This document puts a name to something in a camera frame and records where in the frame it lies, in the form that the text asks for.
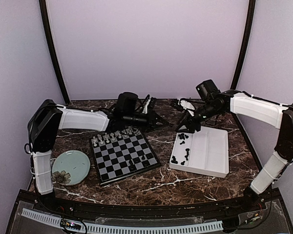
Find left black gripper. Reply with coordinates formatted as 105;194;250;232
124;109;169;132

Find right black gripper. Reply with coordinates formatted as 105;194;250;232
176;101;223;133

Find black and white chessboard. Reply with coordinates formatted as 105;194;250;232
89;127;161;186

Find black chess pawn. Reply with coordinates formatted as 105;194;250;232
129;159;134;171

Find white plastic tray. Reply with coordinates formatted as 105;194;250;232
169;126;229;178

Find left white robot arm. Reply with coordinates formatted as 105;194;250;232
24;97;170;213

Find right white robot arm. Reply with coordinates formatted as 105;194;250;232
172;90;293;212

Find black chess pieces pile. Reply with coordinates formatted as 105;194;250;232
170;133;191;166

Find green floral ceramic plate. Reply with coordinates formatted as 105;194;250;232
52;150;90;186

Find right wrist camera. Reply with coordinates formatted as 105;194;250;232
196;79;220;102

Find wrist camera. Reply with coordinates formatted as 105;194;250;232
196;79;220;102
116;92;158;115

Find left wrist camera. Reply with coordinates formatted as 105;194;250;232
116;92;158;115

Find right black frame post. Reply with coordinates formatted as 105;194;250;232
230;0;256;89

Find black frame post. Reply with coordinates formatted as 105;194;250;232
39;0;70;104
230;0;256;89

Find white slotted cable duct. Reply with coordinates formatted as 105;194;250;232
21;208;223;234

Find black front rail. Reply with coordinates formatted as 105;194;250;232
17;188;281;220

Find left black frame post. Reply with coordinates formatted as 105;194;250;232
39;0;70;104

